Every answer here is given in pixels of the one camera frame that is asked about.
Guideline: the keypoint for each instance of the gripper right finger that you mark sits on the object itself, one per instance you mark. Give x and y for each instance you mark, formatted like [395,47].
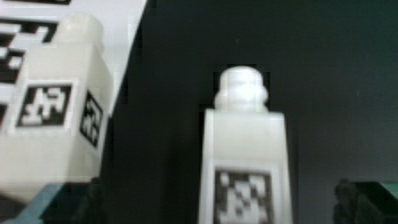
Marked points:
[366,202]

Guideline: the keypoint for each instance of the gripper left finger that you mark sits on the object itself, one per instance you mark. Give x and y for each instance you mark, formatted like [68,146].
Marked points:
[66,204]

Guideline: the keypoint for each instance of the white table leg with tag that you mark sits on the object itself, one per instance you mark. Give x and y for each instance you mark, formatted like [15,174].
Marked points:
[246,194]

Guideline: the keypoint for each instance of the white leg beside tag sheet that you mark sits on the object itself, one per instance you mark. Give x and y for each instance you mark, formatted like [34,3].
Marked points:
[56,119]

